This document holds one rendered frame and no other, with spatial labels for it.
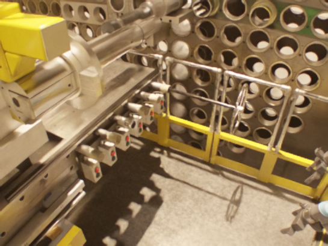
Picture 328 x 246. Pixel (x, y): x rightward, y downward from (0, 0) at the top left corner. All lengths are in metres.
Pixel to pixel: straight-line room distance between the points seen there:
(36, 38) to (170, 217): 1.86
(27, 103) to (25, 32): 0.30
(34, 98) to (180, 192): 1.74
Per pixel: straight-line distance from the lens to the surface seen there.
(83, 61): 1.15
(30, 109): 1.06
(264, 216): 2.47
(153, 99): 2.01
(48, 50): 0.81
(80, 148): 1.66
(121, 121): 1.81
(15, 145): 1.33
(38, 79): 1.08
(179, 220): 2.31
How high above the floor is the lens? 1.97
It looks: 38 degrees down
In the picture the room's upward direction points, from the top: straight up
